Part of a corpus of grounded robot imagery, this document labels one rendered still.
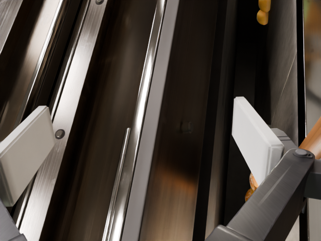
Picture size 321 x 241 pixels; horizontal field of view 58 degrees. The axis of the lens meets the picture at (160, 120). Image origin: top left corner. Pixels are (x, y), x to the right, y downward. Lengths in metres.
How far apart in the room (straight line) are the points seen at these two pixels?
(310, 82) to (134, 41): 0.38
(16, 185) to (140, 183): 0.24
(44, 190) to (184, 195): 0.28
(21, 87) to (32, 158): 0.57
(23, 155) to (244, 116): 0.13
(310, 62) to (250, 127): 0.46
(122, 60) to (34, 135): 0.50
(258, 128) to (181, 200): 0.34
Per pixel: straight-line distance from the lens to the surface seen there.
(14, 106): 0.74
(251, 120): 0.17
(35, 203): 0.63
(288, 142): 0.17
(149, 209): 0.39
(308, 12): 0.70
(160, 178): 0.41
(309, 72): 0.62
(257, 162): 0.17
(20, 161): 0.18
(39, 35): 0.83
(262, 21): 1.61
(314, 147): 0.40
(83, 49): 0.73
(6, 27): 0.91
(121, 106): 0.61
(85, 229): 0.58
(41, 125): 0.20
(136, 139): 0.41
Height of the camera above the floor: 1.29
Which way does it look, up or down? 15 degrees up
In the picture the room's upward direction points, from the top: 86 degrees counter-clockwise
